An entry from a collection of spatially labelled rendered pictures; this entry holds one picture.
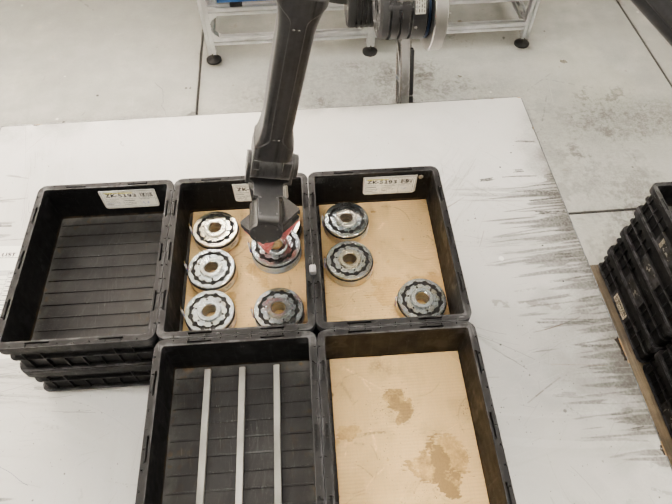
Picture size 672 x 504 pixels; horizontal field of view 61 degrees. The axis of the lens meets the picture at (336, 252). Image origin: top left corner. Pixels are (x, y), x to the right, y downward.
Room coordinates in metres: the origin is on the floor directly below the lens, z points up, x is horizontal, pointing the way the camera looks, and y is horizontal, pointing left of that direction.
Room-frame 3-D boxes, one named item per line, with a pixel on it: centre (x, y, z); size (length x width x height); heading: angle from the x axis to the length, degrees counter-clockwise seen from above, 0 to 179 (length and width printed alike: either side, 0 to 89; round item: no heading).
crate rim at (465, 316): (0.69, -0.10, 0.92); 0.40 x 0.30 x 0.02; 4
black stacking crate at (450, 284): (0.69, -0.10, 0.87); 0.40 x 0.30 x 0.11; 4
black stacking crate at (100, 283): (0.65, 0.50, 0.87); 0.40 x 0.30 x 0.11; 4
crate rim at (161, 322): (0.67, 0.20, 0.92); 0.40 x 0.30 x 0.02; 4
